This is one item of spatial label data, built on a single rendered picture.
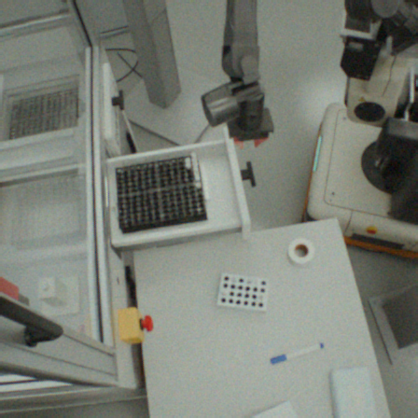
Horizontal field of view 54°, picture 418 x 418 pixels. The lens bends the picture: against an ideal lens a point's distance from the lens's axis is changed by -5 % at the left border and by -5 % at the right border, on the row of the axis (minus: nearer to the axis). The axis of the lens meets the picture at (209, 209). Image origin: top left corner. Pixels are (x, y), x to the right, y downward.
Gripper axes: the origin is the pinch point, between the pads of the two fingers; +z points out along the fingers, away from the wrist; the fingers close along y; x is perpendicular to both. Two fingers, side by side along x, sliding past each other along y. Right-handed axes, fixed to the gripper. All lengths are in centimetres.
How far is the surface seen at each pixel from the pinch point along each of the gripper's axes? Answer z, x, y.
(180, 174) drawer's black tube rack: 13.1, -2.6, 17.4
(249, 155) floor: 99, -59, -16
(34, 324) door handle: -45, 47, 32
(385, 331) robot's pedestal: 98, 39, -57
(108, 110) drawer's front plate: 7.4, -23.7, 34.9
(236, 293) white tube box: 20.5, 30.0, 8.0
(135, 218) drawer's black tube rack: 13.3, 8.4, 30.5
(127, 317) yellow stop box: 9.6, 34.5, 33.9
